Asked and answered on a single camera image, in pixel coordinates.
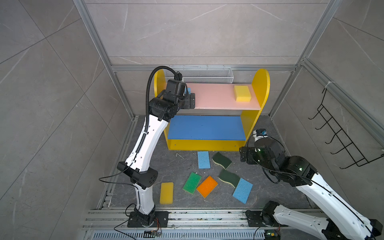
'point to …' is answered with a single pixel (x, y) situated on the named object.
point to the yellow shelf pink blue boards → (215, 133)
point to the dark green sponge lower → (229, 177)
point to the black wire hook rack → (338, 143)
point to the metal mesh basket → (203, 75)
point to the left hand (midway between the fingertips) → (184, 94)
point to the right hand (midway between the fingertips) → (247, 148)
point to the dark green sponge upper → (221, 159)
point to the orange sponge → (207, 187)
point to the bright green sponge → (192, 182)
